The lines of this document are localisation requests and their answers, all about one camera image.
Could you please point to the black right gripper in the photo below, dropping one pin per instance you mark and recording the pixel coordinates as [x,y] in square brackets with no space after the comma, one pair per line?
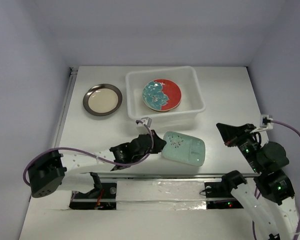
[228,132]

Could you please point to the brown rimmed cream plate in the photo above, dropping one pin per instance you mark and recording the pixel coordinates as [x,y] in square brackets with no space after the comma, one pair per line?
[102,100]

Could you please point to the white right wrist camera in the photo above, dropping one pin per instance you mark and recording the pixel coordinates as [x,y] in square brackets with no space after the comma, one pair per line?
[266,124]

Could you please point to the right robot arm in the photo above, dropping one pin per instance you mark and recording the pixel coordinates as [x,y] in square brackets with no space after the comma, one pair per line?
[272,206]

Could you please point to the aluminium rail frame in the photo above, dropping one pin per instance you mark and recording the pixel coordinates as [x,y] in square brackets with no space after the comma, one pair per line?
[227,93]

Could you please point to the white plastic bin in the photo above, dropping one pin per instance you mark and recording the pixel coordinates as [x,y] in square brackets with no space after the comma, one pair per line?
[192,101]

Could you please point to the white foam block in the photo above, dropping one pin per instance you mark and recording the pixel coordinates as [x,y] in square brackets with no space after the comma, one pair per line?
[160,195]

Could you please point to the red plate with teal flower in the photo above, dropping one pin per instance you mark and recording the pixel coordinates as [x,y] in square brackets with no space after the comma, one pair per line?
[161,90]

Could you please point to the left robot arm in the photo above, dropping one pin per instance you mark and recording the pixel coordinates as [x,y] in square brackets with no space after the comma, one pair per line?
[71,169]

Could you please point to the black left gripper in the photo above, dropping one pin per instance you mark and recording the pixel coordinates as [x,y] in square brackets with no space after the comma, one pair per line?
[158,143]

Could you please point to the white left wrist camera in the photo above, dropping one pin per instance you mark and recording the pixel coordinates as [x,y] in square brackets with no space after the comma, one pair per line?
[146,121]

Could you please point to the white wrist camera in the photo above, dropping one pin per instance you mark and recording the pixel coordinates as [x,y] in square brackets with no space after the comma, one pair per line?
[146,121]
[266,124]

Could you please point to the tan plate with bird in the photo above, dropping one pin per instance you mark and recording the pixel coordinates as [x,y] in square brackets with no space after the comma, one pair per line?
[160,108]

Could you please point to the teal rectangular speckled plate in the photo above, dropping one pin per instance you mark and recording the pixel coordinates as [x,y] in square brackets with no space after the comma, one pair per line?
[185,149]

